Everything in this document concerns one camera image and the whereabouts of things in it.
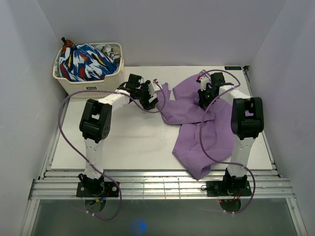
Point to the orange black garment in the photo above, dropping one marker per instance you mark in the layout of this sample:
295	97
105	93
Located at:
66	44

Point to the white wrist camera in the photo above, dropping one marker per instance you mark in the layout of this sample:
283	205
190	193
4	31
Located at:
153	87
203	81

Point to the white grey garment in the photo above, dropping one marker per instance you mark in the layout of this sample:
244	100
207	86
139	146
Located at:
110	51

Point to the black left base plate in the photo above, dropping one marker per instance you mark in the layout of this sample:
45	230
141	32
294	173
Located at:
108	189

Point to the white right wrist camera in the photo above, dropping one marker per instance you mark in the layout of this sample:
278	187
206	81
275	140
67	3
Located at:
203	81

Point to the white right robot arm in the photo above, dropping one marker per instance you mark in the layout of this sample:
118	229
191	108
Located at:
246	123

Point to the blue table label sticker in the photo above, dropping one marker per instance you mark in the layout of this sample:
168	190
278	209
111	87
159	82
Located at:
232	68

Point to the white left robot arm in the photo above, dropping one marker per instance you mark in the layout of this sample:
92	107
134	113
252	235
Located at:
95	126

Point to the aluminium rail frame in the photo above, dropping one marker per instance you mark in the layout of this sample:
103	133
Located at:
58	181

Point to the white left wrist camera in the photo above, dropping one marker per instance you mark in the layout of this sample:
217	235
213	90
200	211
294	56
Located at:
153	87

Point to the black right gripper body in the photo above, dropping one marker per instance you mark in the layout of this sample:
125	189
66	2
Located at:
204	94

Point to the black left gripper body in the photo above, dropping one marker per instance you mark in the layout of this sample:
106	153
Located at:
143	96

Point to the blue white patterned garment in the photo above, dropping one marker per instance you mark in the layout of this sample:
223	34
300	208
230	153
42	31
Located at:
85	63

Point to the cream plastic laundry basket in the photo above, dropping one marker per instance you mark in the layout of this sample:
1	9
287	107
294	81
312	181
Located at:
111	82

